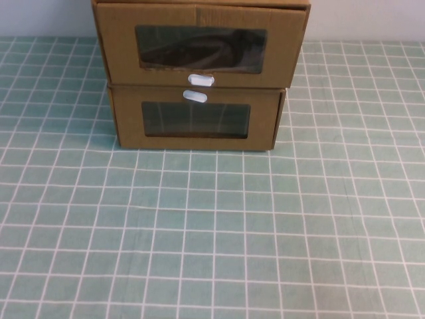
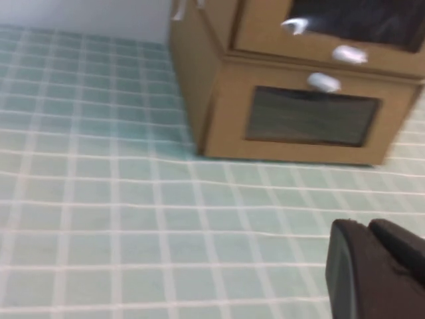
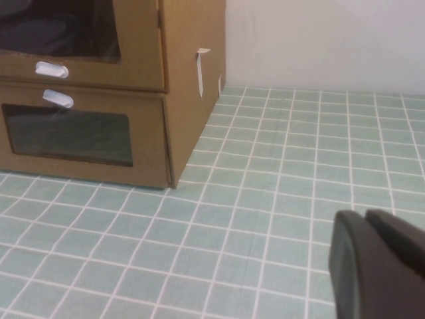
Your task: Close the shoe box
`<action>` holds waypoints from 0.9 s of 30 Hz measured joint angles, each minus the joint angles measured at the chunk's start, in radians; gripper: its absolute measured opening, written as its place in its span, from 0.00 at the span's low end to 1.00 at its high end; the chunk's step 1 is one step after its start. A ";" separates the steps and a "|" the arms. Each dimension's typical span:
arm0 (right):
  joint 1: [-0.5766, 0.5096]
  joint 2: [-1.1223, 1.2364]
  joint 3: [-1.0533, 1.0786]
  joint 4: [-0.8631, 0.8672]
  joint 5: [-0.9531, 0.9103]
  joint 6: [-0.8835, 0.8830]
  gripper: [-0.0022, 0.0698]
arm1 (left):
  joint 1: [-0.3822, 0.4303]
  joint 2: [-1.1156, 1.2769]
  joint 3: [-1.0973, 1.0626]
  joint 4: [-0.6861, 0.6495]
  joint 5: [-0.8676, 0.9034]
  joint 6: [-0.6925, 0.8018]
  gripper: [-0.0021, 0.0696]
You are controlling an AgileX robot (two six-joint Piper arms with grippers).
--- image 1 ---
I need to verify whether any green white-grid tablecloth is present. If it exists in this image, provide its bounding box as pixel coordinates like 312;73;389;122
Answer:
0;35;425;319

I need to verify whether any cardboard drawer with rectangular window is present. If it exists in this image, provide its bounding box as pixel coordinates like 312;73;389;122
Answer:
111;84;283;151

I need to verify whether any white plastic drawer handle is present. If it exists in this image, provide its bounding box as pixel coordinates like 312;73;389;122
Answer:
183;88;209;103
187;72;215;88

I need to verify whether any cardboard drawer with wavy-edged window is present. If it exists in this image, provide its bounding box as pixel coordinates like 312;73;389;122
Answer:
94;3;308;88

